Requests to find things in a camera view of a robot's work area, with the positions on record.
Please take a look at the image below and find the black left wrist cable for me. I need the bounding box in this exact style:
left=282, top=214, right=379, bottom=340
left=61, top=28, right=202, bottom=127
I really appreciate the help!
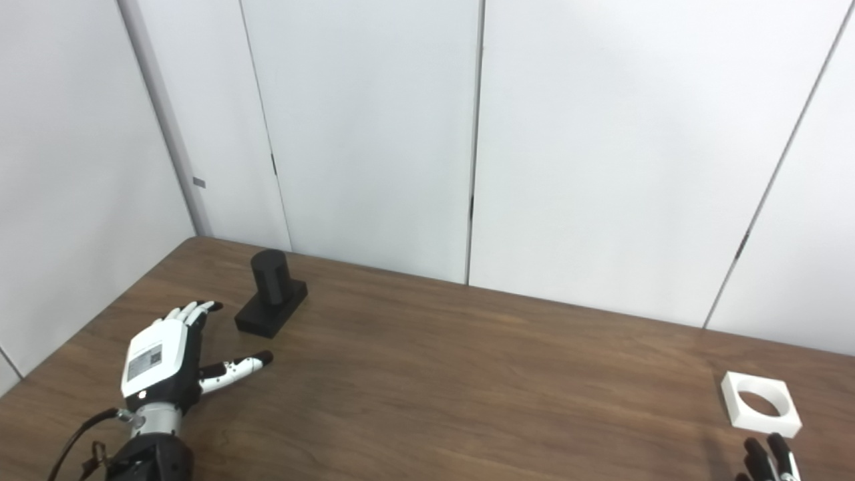
left=47, top=408, right=134, bottom=481

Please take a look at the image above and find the grey wall post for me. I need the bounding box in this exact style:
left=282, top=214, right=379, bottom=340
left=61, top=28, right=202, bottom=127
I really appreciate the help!
left=117, top=0, right=214, bottom=238

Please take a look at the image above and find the white square piece with hole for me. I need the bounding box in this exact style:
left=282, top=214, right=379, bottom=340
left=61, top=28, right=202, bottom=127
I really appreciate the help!
left=721, top=371, right=802, bottom=439

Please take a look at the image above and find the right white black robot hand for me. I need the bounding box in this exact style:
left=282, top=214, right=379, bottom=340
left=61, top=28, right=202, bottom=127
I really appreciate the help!
left=735, top=433, right=802, bottom=481

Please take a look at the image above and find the black peg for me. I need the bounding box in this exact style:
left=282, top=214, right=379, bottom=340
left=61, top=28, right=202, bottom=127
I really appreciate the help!
left=234, top=249, right=309, bottom=338

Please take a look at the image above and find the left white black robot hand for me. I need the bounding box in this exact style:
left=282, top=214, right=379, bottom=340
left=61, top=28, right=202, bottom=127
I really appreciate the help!
left=120, top=301, right=275, bottom=411

